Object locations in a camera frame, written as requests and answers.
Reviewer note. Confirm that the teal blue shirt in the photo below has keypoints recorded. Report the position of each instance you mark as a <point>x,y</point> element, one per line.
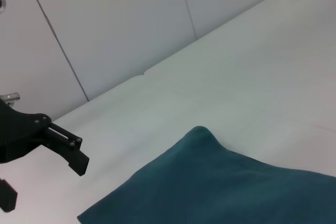
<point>223,182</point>

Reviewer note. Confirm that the silver knob on left gripper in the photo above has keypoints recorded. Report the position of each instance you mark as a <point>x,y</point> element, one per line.
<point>11,96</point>

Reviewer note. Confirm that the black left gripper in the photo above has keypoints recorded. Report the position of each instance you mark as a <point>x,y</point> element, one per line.
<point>18,134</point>

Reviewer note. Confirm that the round silver wall fitting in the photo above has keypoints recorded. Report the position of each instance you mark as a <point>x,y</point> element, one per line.
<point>2,2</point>

